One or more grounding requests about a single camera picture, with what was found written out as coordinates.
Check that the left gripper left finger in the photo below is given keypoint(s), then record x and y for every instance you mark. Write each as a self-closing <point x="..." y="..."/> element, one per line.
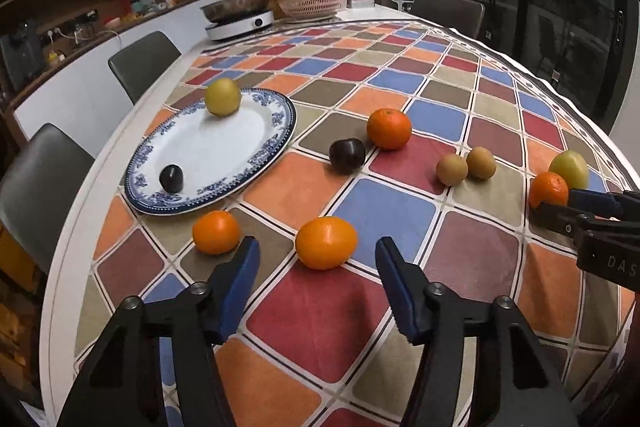
<point x="120" y="383"/>

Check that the blue white porcelain plate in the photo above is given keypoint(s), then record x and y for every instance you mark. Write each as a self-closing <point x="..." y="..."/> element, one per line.
<point x="217" y="155"/>

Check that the brown kiwi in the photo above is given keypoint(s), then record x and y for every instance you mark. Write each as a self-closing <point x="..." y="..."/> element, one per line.
<point x="481" y="163"/>
<point x="451" y="169"/>

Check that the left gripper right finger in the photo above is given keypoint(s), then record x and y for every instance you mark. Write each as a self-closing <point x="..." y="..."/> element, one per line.
<point x="514" y="382"/>

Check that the brown kiwi right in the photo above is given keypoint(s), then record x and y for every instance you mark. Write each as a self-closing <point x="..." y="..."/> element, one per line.
<point x="481" y="163"/>

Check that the black coffee machine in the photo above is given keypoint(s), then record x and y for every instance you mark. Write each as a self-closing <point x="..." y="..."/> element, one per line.
<point x="22" y="55"/>

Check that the grey chair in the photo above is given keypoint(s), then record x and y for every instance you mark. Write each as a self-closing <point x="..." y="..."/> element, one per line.
<point x="139" y="65"/>
<point x="38" y="190"/>

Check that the grey chair far end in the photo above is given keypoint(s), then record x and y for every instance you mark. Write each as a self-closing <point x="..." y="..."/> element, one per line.
<point x="465" y="16"/>

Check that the pink woven basket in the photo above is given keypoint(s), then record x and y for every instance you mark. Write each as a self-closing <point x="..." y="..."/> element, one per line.
<point x="309" y="9"/>

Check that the brown kiwi left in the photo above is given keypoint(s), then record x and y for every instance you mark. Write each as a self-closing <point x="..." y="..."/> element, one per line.
<point x="451" y="169"/>

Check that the white induction cooker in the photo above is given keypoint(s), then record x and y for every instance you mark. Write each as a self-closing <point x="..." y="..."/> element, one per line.
<point x="247" y="26"/>

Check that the large dark plum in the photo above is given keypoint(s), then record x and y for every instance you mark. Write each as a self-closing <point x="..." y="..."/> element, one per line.
<point x="347" y="155"/>

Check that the oval orange mandarin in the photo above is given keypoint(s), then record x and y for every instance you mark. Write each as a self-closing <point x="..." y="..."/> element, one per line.
<point x="325" y="243"/>

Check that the large orange tangerine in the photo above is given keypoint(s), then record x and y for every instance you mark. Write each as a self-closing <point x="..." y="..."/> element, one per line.
<point x="389" y="129"/>

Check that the grey chair near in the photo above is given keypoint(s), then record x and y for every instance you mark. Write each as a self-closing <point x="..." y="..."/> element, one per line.
<point x="38" y="190"/>

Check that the large green pomelo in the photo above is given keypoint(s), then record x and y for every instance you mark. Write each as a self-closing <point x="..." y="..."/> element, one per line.
<point x="572" y="168"/>

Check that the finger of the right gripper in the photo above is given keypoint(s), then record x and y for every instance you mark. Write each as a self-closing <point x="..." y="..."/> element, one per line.
<point x="567" y="221"/>
<point x="625" y="205"/>

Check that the small orange mandarin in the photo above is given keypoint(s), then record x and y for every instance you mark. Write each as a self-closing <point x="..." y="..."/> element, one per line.
<point x="216" y="233"/>

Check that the colourful checkered tablecloth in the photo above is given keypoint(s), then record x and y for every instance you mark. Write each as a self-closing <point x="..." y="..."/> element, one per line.
<point x="321" y="348"/>

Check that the grey chair middle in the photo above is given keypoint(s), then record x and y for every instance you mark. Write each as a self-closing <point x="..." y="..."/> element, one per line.
<point x="139" y="65"/>

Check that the yellow pear on plate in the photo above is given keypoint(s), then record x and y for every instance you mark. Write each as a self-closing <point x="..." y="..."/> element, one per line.
<point x="222" y="97"/>

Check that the small dark plum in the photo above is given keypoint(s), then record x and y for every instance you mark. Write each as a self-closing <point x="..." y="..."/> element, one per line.
<point x="171" y="179"/>

